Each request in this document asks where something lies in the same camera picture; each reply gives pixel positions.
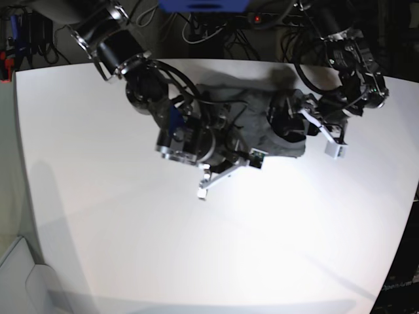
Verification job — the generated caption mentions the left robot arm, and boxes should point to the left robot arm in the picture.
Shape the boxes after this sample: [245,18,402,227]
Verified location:
[256,1,389,132]

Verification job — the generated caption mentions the grey t-shirt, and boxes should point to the grey t-shirt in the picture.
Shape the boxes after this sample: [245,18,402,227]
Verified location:
[197,68,308,158]

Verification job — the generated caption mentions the blue box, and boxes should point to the blue box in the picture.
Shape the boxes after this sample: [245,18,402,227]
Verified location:
[158,0,249,12]

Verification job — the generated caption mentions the grey bin at table corner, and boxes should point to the grey bin at table corner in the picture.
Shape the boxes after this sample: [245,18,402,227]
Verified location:
[1,237,73,313]

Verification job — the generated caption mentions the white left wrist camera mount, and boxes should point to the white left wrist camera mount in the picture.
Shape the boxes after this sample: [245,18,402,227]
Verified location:
[299,109,347,160]

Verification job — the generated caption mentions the black power strip red switch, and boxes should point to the black power strip red switch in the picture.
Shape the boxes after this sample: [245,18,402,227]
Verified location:
[247,12,303,27]

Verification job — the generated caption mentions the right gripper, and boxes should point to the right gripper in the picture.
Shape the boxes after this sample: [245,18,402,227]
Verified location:
[204,126,250,173]

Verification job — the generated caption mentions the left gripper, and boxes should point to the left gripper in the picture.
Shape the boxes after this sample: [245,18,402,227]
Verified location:
[266,91,346,143]

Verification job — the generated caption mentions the red clamp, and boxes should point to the red clamp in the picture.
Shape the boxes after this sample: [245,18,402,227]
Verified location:
[0,50,14,83]

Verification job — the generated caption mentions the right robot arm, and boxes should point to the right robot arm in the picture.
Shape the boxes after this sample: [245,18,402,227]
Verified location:
[30,1,252,173]

